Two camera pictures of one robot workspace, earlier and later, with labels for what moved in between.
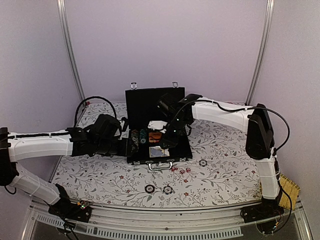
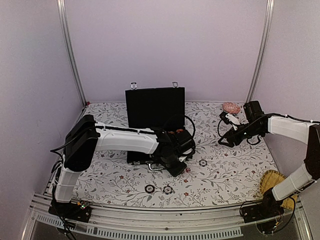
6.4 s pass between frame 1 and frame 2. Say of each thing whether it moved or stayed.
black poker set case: stayed
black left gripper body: moved
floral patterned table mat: stayed
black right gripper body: moved
